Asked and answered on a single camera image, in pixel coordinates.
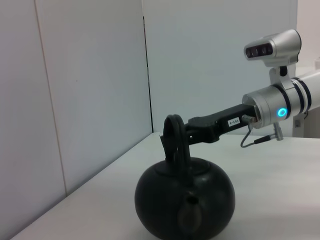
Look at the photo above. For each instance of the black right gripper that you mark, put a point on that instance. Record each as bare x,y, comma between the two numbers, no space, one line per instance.
225,120

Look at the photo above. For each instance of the black round teapot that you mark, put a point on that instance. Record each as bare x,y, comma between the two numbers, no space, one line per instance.
185,197

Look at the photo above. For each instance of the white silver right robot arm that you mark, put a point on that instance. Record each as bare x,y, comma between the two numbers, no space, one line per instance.
272,105

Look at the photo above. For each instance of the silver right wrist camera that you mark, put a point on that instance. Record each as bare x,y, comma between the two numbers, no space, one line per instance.
282,45

